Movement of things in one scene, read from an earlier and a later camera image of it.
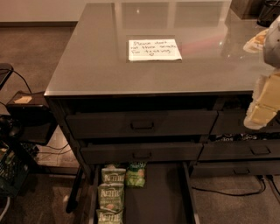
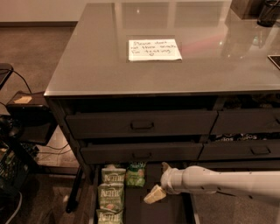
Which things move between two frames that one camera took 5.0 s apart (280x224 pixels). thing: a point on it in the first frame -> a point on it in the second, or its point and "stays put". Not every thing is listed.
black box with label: [34, 121] stays put
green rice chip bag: [136, 174] stays put
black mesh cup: [269, 12] stays put
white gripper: [273, 44] -> [170, 179]
